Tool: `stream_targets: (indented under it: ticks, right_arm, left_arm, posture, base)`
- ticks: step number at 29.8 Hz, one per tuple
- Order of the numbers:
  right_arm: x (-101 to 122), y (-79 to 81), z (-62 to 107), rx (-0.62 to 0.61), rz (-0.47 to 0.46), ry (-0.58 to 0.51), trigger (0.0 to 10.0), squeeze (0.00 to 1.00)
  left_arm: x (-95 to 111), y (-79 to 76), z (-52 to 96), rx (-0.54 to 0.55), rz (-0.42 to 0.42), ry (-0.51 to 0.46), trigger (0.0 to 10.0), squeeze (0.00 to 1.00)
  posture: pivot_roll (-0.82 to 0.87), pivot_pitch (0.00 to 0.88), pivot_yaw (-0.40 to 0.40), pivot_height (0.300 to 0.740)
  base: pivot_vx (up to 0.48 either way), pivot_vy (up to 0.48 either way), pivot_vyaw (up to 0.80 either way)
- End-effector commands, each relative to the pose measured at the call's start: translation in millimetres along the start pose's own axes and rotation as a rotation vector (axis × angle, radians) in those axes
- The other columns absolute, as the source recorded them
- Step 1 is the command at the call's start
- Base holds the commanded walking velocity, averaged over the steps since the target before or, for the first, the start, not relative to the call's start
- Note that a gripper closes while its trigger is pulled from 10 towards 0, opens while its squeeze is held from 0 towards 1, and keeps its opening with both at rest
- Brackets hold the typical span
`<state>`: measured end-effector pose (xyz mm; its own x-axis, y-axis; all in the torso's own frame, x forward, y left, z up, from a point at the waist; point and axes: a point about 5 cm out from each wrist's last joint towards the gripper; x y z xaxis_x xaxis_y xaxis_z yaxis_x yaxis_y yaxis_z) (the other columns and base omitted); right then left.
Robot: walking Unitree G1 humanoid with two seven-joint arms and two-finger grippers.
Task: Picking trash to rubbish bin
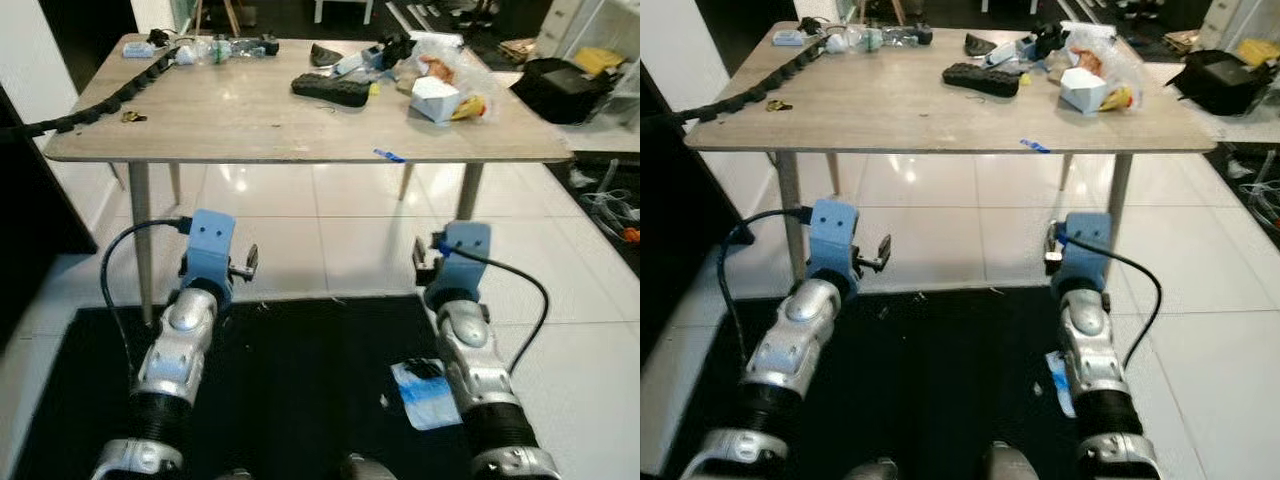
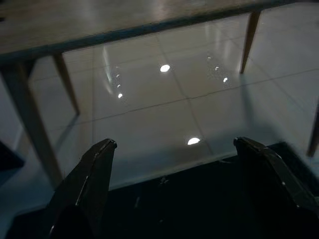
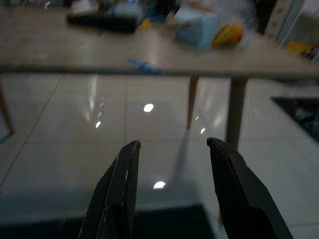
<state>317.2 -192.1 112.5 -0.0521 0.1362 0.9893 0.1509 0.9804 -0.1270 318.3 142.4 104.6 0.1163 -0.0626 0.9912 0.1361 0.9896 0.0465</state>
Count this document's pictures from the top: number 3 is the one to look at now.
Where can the black flat bag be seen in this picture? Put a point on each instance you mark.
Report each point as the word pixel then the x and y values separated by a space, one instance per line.
pixel 104 22

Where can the small yellow object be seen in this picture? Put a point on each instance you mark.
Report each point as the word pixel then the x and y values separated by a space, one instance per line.
pixel 145 24

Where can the light wooden table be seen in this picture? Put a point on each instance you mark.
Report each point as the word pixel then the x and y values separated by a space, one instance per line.
pixel 74 49

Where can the blue crumpled wrapper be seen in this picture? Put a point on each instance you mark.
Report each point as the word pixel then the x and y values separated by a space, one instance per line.
pixel 145 66

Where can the yellow snack packet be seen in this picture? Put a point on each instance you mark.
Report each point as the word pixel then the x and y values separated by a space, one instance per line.
pixel 228 35

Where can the blue plastic packet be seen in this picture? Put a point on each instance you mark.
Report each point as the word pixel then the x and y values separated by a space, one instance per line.
pixel 127 12

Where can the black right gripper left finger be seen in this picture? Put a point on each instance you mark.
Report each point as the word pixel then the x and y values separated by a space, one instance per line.
pixel 117 194

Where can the light blue tissue box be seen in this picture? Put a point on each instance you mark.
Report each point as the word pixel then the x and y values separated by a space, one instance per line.
pixel 197 27

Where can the yellow flat object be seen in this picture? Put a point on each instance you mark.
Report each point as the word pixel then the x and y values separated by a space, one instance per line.
pixel 299 46

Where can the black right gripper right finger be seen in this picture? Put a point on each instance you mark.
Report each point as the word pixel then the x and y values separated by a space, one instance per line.
pixel 239 199

